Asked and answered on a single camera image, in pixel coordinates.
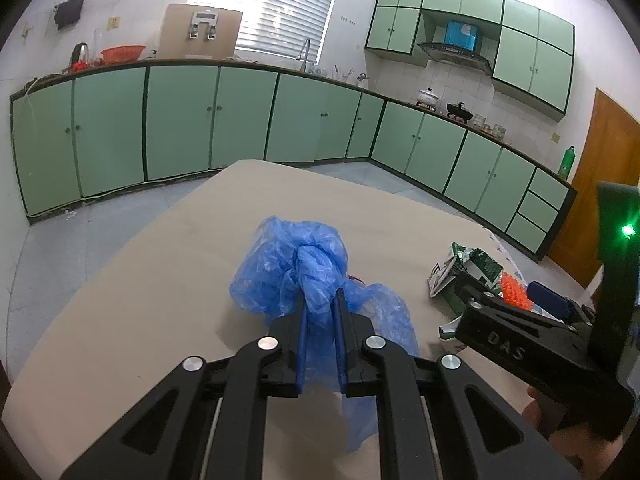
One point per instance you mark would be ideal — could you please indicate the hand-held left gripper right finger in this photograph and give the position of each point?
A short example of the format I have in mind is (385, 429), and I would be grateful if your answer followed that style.
(340, 350)

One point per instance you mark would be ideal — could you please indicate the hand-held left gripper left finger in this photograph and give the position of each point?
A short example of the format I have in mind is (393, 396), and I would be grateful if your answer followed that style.
(300, 350)

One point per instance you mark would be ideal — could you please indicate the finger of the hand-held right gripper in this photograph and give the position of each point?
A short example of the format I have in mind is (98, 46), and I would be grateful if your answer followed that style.
(462, 292)
(547, 297)

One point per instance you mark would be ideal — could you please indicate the green snack packet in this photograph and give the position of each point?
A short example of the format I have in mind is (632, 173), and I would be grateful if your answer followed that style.
(480, 260)

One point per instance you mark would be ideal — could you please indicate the blue plastic bag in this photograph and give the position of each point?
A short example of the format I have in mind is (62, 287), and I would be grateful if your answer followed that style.
(280, 270)

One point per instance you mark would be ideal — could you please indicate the person's right hand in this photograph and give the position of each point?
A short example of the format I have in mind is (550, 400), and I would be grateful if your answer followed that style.
(585, 455)

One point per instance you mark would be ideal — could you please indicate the green base cabinet with drawers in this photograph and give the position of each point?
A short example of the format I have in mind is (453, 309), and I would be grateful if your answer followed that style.
(475, 170)

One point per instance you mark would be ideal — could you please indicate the green bottle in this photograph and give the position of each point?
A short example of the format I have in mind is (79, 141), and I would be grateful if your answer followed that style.
(566, 162)

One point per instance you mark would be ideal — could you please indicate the wooden door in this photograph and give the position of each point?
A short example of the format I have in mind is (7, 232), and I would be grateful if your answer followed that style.
(595, 160)

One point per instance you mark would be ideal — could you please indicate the glass jar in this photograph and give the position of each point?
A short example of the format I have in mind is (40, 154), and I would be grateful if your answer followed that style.
(480, 122)
(499, 130)

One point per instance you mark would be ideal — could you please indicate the black wok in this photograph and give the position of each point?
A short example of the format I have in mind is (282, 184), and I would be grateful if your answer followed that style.
(459, 111)

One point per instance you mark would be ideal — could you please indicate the white cooking pot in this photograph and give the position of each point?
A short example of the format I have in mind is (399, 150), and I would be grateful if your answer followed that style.
(428, 98)

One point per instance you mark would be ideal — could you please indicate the range hood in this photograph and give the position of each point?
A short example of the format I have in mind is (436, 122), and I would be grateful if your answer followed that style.
(455, 55)

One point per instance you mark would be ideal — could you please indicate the blue box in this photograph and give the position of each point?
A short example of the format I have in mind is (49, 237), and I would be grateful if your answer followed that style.
(462, 35)

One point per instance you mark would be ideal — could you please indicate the long green base cabinet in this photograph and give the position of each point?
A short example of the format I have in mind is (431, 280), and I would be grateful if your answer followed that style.
(175, 120)

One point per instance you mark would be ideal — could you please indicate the metal faucet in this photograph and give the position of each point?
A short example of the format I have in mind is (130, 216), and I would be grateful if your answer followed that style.
(304, 55)

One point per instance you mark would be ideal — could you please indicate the cardboard sheet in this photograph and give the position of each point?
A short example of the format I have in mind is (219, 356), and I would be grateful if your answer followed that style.
(172, 35)

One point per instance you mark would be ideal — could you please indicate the orange plastic basin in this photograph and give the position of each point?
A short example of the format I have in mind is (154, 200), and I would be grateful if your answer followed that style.
(122, 54)

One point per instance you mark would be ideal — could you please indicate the white window blind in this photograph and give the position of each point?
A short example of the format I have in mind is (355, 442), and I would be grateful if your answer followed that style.
(270, 5)

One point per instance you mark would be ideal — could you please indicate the small red container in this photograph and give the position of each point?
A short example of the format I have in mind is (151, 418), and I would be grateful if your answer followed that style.
(80, 66)

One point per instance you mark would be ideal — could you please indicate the metal kettle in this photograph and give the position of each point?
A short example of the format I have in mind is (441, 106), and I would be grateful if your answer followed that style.
(80, 52)

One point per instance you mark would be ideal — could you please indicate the dark towel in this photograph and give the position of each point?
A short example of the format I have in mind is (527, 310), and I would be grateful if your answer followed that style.
(69, 12)

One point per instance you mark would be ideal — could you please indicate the green wall cabinet unit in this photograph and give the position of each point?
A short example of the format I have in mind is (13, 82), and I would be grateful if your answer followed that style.
(520, 60)

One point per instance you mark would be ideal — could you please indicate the white bracket device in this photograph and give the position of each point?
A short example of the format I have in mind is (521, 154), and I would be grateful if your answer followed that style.
(202, 19)

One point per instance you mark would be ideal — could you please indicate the yellow wall socket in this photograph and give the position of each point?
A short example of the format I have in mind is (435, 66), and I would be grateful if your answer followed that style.
(114, 22)

